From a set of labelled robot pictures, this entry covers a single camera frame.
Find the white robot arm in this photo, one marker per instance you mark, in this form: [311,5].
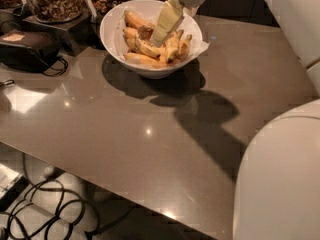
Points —
[277,191]

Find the middle left yellow banana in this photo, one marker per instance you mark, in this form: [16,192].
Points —
[130,32]

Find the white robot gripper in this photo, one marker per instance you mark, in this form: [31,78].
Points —
[170,17]

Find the white device on floor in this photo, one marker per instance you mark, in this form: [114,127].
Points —
[11,183]

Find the spotted yellow banana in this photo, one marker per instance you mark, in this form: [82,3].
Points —
[172,46]

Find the top left yellow banana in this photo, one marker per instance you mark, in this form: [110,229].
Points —
[133,20]

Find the glass jar of nuts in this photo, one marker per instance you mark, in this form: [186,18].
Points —
[55,11]

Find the white label tag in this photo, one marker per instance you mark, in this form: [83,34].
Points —
[91,9]

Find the brown-tipped yellow banana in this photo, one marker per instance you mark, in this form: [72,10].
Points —
[143,41]

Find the bottom front yellow banana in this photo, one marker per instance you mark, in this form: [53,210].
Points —
[136,58]

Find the black card terminal device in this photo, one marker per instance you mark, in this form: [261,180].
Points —
[32,52]

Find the right side yellow banana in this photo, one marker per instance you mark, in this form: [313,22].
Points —
[184,46]

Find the dark metal stand box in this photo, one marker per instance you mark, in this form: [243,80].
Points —
[74,36]

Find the white ceramic bowl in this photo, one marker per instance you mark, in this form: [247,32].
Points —
[113,30]

